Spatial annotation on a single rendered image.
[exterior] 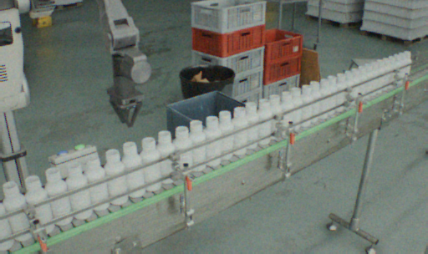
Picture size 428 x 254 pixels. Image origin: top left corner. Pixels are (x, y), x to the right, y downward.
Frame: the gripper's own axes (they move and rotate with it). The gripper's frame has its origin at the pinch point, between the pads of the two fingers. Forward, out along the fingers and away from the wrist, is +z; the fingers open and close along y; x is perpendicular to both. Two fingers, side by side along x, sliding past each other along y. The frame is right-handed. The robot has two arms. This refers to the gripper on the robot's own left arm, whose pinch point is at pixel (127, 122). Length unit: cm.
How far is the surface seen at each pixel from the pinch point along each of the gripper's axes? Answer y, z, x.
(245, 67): 175, 72, -211
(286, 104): -2, 11, -64
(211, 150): -2.9, 17.3, -27.6
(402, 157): 28, 124, -264
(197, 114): 59, 39, -69
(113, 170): -3.1, 11.4, 7.3
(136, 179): -3.5, 16.9, 0.5
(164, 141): -1.6, 9.0, -10.9
